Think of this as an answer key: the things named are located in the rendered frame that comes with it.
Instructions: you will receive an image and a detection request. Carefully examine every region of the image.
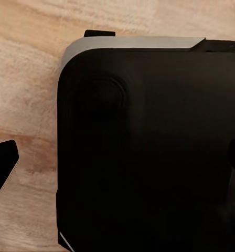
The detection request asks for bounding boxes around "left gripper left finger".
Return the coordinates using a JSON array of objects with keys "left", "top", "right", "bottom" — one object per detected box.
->
[{"left": 0, "top": 140, "right": 19, "bottom": 190}]

